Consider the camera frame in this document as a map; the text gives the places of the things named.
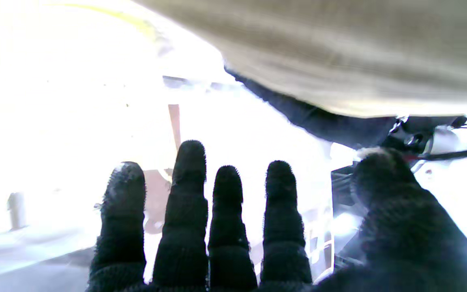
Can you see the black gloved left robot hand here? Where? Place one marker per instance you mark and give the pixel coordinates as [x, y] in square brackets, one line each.
[318, 119]

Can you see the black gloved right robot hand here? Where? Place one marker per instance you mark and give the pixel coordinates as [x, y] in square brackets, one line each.
[185, 243]

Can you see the brown pillowcase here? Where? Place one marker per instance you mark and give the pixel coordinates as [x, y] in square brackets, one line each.
[339, 52]

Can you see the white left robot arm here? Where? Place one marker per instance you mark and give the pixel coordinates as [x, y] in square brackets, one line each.
[444, 140]

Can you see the yellow perforated laundry basket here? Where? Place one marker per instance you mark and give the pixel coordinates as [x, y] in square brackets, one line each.
[136, 22]

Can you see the brown wooden cutting board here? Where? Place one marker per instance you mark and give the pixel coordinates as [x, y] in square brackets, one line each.
[174, 125]

